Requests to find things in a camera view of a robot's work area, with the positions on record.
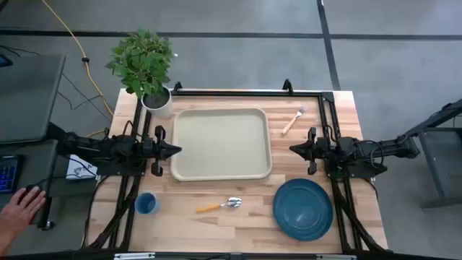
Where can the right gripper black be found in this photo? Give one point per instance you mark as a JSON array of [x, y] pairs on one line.
[[319, 148]]

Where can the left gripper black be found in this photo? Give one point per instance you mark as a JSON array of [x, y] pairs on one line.
[[157, 150]]

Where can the blue ceramic plate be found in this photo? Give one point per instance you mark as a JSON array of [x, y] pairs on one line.
[[302, 209]]

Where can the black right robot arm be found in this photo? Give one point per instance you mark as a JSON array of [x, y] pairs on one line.
[[390, 146]]

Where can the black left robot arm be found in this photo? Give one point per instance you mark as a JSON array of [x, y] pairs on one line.
[[90, 146]]

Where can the beige plastic tray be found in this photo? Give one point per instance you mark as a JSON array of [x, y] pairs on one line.
[[220, 144]]

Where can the blue plastic cup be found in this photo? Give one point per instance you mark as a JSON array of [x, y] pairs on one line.
[[146, 204]]

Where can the white plant pot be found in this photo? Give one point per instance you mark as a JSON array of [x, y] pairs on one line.
[[162, 110]]

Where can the green leafy plant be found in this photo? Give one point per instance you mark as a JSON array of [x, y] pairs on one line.
[[142, 61]]

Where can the white printed box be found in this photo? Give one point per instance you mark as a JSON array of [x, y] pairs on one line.
[[77, 169]]

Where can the dark grey side desk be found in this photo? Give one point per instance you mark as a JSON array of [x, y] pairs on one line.
[[54, 187]]

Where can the black metal side table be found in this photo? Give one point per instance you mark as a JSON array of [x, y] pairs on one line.
[[431, 162]]

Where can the black computer mouse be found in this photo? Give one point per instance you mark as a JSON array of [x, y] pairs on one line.
[[29, 188]]

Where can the dark grey flat panel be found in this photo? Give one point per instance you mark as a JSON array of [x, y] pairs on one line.
[[29, 97]]

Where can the person's hand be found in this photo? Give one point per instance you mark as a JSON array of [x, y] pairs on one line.
[[21, 213]]

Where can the backlit black keyboard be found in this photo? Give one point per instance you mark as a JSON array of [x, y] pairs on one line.
[[9, 175]]

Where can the small device with lit screen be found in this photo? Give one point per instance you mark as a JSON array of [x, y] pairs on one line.
[[4, 60]]

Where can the black aluminium table frame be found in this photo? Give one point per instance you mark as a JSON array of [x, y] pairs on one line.
[[252, 93]]

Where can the silver metal bracket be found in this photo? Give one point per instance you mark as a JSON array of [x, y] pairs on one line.
[[335, 257], [133, 256]]

